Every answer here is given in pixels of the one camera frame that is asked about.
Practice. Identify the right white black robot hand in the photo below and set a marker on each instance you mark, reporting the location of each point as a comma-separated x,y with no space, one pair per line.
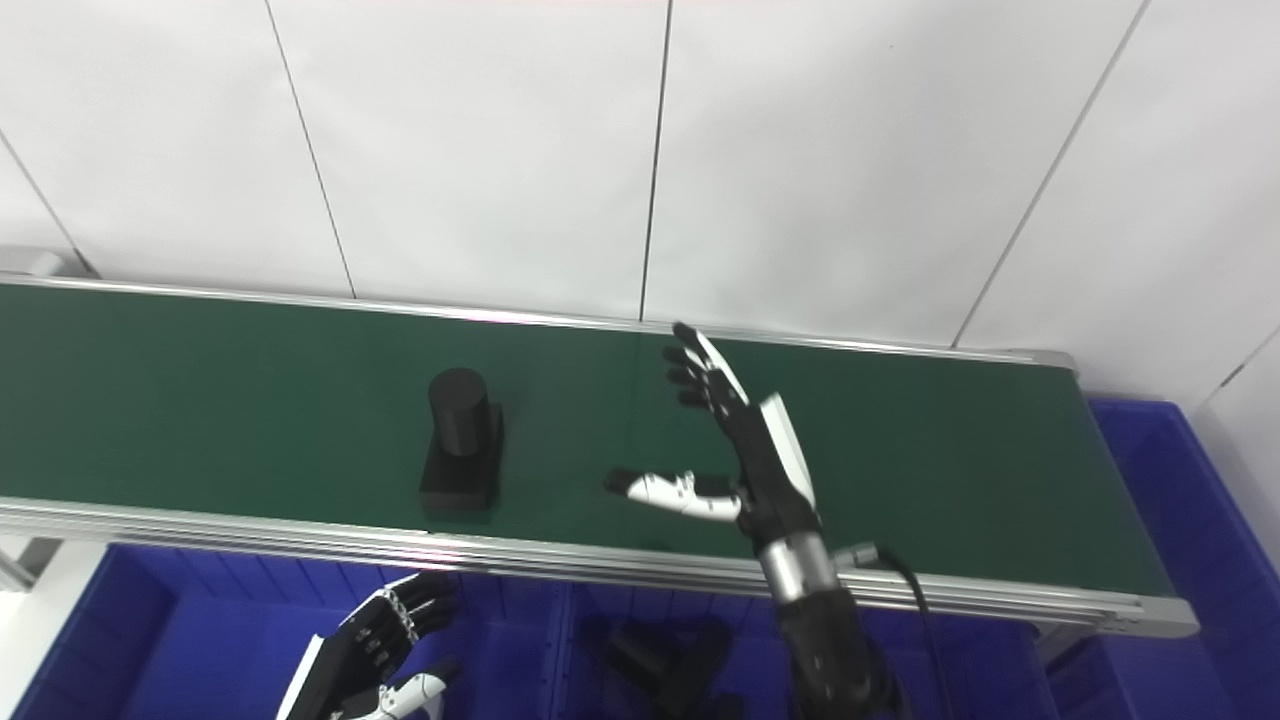
770,480

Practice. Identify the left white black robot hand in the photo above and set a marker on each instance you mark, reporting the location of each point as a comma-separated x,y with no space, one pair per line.
350,650

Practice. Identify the black cylinder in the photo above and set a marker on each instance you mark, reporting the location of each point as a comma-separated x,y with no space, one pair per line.
460,440

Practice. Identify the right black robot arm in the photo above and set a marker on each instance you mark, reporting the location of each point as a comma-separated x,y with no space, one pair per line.
825,650

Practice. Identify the blue bin with white plates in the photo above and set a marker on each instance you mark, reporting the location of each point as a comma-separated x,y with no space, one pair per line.
180,640

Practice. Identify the black cylinder part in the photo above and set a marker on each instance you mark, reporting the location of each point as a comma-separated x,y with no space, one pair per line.
640,655

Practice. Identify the blue bin with black parts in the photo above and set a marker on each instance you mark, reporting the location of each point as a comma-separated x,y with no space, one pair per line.
980,670

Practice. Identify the aluminium conveyor leg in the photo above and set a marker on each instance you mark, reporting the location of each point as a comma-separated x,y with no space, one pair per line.
1060,640
25,560

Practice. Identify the empty blue plastic bin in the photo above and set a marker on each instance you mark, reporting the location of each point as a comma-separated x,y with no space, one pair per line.
1180,560

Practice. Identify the green conveyor belt aluminium frame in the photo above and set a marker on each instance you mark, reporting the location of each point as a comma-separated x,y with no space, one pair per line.
250,400

